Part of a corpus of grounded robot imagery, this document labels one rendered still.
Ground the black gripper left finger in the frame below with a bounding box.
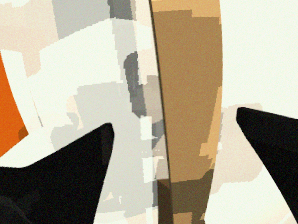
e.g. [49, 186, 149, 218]
[0, 123, 114, 224]

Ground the long wooden rail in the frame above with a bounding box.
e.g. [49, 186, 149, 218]
[149, 0, 223, 224]

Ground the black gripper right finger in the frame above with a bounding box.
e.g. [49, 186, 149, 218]
[235, 107, 298, 224]

